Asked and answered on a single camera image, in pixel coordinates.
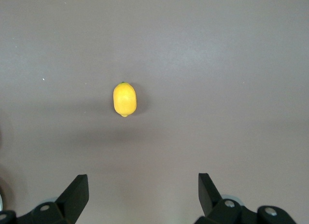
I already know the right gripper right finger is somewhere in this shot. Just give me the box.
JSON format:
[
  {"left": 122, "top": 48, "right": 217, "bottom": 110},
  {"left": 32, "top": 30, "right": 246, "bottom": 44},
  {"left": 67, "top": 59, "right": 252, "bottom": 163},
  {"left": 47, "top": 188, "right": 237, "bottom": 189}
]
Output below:
[{"left": 195, "top": 172, "right": 296, "bottom": 224}]

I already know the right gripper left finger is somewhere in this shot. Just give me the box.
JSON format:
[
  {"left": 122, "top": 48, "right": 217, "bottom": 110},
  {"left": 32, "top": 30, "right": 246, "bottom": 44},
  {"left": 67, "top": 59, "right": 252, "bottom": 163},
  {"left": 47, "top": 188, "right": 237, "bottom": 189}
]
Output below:
[{"left": 16, "top": 174, "right": 89, "bottom": 224}]

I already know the brown table cover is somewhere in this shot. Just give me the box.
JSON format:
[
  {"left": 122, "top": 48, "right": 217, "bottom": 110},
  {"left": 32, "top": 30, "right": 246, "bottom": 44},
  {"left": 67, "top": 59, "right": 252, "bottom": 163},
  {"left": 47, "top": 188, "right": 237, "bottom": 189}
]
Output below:
[{"left": 0, "top": 0, "right": 309, "bottom": 224}]

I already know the yellow lemon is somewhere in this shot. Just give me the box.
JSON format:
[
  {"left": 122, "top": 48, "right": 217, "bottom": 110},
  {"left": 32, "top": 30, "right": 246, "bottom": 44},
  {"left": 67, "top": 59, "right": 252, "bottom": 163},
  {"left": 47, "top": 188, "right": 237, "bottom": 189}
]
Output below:
[{"left": 112, "top": 82, "right": 138, "bottom": 118}]

